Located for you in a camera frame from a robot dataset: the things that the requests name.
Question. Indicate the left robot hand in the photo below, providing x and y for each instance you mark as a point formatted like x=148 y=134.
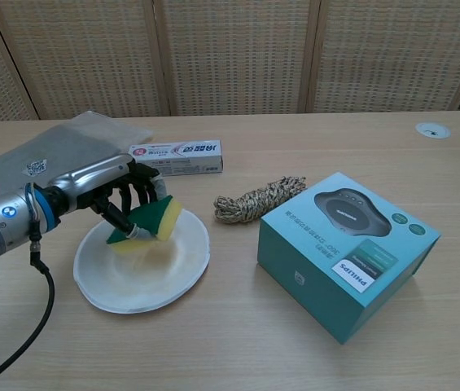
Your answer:
x=91 y=177

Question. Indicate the yellow green sponge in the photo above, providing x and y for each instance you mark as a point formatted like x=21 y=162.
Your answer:
x=152 y=222

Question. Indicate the white paper plate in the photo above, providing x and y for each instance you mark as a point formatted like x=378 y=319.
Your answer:
x=140 y=273

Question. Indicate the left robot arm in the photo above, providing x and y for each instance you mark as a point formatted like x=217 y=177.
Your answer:
x=5 y=224

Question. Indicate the grey cloth in plastic bag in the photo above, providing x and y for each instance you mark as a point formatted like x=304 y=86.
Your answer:
x=50 y=150

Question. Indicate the white toothpaste box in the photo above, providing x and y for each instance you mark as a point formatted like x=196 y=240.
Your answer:
x=189 y=156

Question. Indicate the woven folding screen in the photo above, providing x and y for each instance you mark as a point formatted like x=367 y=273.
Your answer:
x=229 y=57

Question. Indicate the teal Philips speaker box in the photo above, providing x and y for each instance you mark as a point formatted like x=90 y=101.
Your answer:
x=335 y=260

